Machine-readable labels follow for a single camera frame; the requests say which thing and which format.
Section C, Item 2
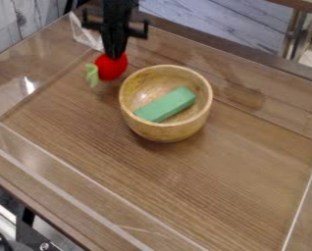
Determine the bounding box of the green rectangular block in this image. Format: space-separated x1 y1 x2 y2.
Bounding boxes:
134 86 197 123

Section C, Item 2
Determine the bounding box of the black cable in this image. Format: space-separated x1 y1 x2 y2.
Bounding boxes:
0 227 16 251

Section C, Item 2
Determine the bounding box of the red felt fruit green leaf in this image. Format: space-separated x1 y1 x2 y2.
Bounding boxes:
86 54 128 87

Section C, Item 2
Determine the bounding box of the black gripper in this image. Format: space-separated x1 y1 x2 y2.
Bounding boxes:
82 0 150 59

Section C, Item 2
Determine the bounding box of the metal table leg background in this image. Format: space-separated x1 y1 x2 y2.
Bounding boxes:
281 10 312 62

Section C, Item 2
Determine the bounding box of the black table leg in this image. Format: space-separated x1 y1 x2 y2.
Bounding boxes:
16 207 35 243

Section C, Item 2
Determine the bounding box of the wooden bowl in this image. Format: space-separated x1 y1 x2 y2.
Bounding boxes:
119 65 214 142

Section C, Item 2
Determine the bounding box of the clear acrylic corner bracket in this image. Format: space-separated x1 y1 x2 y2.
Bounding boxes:
68 12 103 51

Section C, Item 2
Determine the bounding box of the clear acrylic tray wall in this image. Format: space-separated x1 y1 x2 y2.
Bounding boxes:
0 123 207 251

